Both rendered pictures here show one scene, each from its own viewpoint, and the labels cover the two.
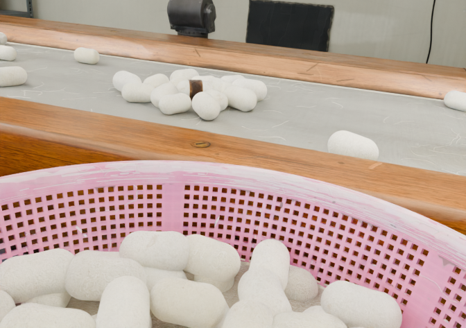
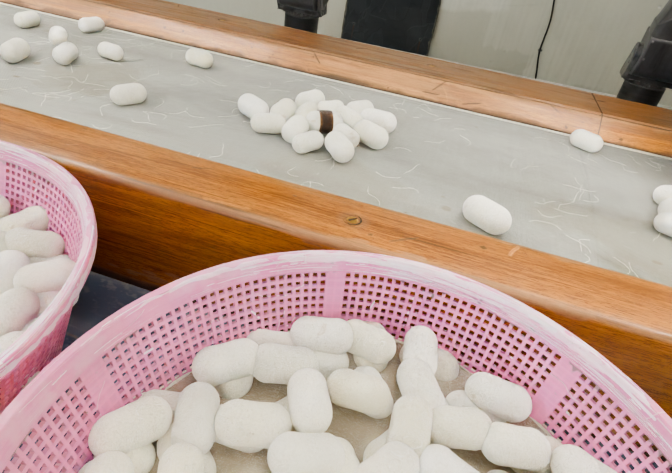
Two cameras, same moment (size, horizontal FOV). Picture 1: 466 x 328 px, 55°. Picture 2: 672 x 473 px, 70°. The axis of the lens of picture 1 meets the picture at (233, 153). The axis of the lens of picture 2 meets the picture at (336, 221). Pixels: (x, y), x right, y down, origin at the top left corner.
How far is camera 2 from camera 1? 9 cm
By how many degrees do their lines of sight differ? 13
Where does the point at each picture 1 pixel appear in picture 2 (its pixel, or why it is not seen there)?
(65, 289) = (252, 374)
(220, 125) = (354, 169)
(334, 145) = (470, 211)
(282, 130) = (415, 177)
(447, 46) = (568, 22)
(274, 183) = (428, 277)
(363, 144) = (498, 215)
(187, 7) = not seen: outside the picture
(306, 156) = (451, 237)
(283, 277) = (435, 366)
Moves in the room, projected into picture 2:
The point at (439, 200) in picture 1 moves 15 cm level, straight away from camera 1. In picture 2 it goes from (570, 299) to (587, 191)
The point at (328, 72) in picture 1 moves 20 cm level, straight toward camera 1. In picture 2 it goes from (454, 93) to (454, 164)
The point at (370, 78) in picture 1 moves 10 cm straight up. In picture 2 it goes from (497, 103) to (528, 14)
